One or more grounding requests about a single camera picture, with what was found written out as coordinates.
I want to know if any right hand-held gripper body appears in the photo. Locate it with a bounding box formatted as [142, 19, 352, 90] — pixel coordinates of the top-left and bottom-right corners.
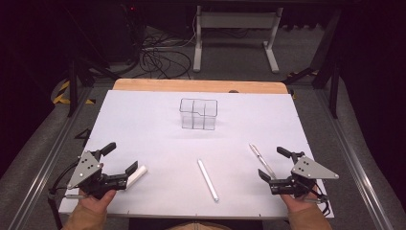
[290, 154, 340, 199]

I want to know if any person's right hand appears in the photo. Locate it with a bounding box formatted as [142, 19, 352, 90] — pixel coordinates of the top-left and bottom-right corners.
[280, 188, 321, 215]

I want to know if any person's left hand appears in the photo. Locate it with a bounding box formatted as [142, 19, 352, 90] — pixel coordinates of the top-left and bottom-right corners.
[78, 188, 118, 215]

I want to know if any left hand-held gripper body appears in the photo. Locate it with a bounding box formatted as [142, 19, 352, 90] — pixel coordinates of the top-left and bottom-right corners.
[66, 149, 113, 200]

